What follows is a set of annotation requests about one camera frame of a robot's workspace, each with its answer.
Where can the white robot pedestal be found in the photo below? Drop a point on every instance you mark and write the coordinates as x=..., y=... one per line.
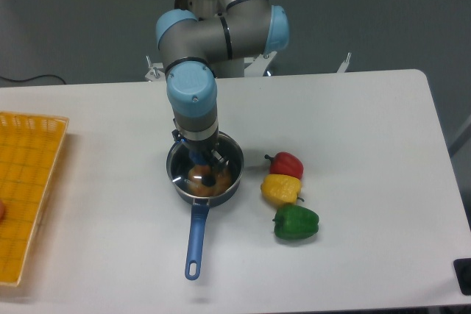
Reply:
x=229, y=69

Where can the black device at table edge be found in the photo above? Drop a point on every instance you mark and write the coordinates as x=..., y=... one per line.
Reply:
x=463, y=274

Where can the white metal base frame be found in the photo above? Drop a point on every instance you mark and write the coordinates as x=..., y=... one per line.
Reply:
x=254, y=67

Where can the glass lid blue knob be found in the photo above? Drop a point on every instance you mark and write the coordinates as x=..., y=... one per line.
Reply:
x=180, y=160

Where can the yellow plastic basket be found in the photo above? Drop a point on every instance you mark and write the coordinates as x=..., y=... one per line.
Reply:
x=30, y=147

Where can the green bell pepper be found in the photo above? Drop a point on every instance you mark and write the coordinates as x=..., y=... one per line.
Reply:
x=293, y=222

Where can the glazed donut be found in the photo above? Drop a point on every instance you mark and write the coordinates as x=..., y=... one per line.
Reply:
x=206, y=182

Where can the dark pot blue handle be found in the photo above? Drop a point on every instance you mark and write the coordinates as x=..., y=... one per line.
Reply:
x=199, y=215

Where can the yellow bell pepper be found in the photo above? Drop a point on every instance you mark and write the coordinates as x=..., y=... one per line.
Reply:
x=280, y=190

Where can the red bell pepper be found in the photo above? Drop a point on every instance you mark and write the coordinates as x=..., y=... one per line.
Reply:
x=286, y=164

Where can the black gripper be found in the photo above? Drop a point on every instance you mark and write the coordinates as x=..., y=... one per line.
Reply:
x=207, y=145

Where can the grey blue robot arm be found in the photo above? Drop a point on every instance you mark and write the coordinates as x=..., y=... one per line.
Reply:
x=189, y=45

